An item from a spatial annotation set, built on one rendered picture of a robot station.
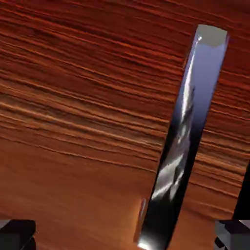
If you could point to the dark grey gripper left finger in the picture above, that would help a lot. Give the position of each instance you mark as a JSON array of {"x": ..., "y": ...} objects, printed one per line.
[{"x": 17, "y": 235}]

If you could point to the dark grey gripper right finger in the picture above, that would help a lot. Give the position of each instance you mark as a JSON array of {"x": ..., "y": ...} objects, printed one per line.
[{"x": 232, "y": 236}]

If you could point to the red-brown wooden cabinet door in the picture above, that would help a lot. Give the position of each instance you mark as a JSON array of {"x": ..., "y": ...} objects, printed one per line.
[{"x": 78, "y": 117}]

